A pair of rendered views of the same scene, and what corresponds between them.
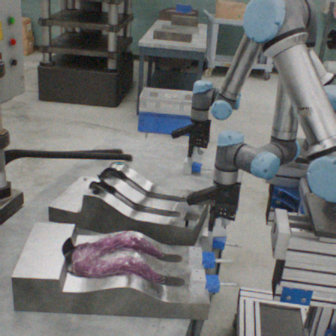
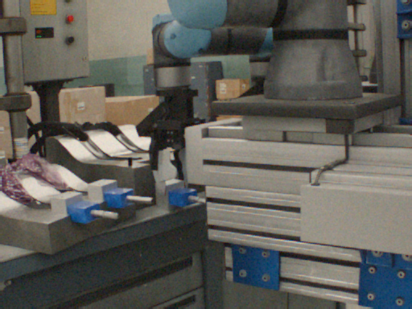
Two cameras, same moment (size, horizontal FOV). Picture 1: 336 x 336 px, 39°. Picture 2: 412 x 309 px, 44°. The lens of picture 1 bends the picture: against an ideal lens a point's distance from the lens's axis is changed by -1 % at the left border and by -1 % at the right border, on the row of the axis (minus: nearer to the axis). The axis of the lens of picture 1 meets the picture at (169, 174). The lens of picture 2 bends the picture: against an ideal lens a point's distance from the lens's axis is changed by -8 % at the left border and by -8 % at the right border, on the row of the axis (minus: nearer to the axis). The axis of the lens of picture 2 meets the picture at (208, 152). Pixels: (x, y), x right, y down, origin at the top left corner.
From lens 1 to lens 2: 1.04 m
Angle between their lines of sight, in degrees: 33
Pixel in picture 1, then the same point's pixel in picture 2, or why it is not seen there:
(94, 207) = (54, 154)
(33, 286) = not seen: outside the picture
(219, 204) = (161, 123)
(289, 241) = (203, 146)
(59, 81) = not seen: hidden behind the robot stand
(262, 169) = (170, 35)
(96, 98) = not seen: hidden behind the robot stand
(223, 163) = (155, 55)
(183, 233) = (125, 176)
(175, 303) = (11, 220)
